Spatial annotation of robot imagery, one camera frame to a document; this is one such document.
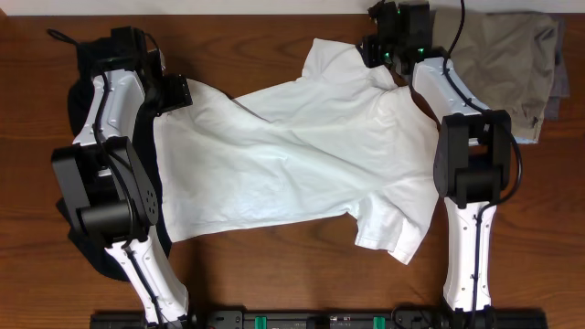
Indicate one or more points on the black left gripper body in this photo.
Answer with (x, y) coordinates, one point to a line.
(169, 94)

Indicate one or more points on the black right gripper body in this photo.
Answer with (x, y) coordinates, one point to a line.
(379, 52)

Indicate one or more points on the white t-shirt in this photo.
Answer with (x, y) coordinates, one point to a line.
(341, 139)

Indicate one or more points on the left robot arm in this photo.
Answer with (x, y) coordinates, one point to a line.
(111, 192)

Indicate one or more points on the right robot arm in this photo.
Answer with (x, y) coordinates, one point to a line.
(471, 168)

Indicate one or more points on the black garment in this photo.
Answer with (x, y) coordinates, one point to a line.
(79, 100)

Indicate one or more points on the khaki folded shorts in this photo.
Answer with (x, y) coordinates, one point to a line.
(506, 60)

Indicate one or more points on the grey folded garment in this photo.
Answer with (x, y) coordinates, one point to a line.
(560, 89)

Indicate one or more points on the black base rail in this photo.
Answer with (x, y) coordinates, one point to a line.
(399, 318)

